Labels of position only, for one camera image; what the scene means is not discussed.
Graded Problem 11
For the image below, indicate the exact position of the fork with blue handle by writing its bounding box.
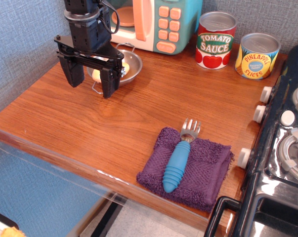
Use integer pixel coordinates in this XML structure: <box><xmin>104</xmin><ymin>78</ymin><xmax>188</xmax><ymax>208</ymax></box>
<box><xmin>162</xmin><ymin>118</ymin><xmax>201</xmax><ymax>193</ymax></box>

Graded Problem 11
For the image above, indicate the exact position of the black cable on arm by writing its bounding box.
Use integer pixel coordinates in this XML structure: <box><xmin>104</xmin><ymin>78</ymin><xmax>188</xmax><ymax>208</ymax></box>
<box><xmin>96</xmin><ymin>0</ymin><xmax>121</xmax><ymax>35</ymax></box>

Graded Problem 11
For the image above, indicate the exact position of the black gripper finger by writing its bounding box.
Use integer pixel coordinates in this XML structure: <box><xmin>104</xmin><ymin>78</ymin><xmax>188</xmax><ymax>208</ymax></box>
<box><xmin>58</xmin><ymin>55</ymin><xmax>85</xmax><ymax>87</ymax></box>
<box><xmin>100</xmin><ymin>68</ymin><xmax>120</xmax><ymax>99</ymax></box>

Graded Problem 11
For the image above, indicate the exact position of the toy microwave teal and orange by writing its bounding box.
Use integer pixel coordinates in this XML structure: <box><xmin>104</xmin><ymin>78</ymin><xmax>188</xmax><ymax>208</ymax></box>
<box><xmin>109</xmin><ymin>0</ymin><xmax>203</xmax><ymax>55</ymax></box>

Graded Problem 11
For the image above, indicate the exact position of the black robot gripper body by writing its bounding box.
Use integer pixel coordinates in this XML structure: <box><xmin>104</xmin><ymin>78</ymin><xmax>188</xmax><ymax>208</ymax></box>
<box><xmin>54</xmin><ymin>17</ymin><xmax>124</xmax><ymax>76</ymax></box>

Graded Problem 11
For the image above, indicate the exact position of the tomato sauce can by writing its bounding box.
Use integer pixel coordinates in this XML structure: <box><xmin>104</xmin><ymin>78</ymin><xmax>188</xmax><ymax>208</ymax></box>
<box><xmin>195</xmin><ymin>11</ymin><xmax>237</xmax><ymax>70</ymax></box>

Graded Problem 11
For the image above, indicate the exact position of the pineapple slices can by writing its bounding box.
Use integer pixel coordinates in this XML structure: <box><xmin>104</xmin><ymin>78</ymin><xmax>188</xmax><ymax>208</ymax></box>
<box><xmin>235</xmin><ymin>33</ymin><xmax>281</xmax><ymax>80</ymax></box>

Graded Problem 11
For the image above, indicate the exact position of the silver metal bowl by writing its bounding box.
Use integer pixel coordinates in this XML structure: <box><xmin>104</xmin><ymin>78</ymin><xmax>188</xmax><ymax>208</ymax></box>
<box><xmin>86</xmin><ymin>42</ymin><xmax>143</xmax><ymax>95</ymax></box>

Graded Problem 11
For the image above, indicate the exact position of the purple folded towel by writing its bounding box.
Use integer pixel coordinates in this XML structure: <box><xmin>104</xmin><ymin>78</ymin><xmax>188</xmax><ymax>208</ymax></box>
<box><xmin>136</xmin><ymin>127</ymin><xmax>234</xmax><ymax>213</ymax></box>

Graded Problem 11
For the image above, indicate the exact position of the yellow toy bread loaf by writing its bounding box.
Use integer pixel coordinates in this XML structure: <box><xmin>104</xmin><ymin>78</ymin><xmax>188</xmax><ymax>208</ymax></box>
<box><xmin>92</xmin><ymin>62</ymin><xmax>130</xmax><ymax>83</ymax></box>

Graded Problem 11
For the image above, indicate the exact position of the white stove knob lower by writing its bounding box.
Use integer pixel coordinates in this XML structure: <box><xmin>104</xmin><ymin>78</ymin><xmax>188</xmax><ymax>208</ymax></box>
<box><xmin>237</xmin><ymin>148</ymin><xmax>252</xmax><ymax>169</ymax></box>

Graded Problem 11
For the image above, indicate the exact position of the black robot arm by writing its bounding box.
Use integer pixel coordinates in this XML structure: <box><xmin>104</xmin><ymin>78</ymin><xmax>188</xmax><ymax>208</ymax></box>
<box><xmin>54</xmin><ymin>0</ymin><xmax>125</xmax><ymax>98</ymax></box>

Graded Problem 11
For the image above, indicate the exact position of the white stove knob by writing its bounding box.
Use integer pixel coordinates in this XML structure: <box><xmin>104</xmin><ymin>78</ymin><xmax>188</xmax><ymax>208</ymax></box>
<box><xmin>237</xmin><ymin>148</ymin><xmax>252</xmax><ymax>169</ymax></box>
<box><xmin>253</xmin><ymin>105</ymin><xmax>266</xmax><ymax>123</ymax></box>
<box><xmin>260</xmin><ymin>86</ymin><xmax>273</xmax><ymax>104</ymax></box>

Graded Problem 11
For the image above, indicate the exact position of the white stove knob middle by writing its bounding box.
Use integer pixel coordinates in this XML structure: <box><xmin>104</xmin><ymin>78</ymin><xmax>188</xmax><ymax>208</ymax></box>
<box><xmin>253</xmin><ymin>105</ymin><xmax>266</xmax><ymax>123</ymax></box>

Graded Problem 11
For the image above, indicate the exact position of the white stove knob upper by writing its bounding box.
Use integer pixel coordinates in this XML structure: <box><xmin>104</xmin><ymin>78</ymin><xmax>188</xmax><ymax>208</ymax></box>
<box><xmin>260</xmin><ymin>86</ymin><xmax>273</xmax><ymax>104</ymax></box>

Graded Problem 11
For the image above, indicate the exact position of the black toy stove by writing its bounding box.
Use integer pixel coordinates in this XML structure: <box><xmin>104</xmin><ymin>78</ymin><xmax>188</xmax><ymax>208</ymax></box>
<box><xmin>205</xmin><ymin>45</ymin><xmax>298</xmax><ymax>237</ymax></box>

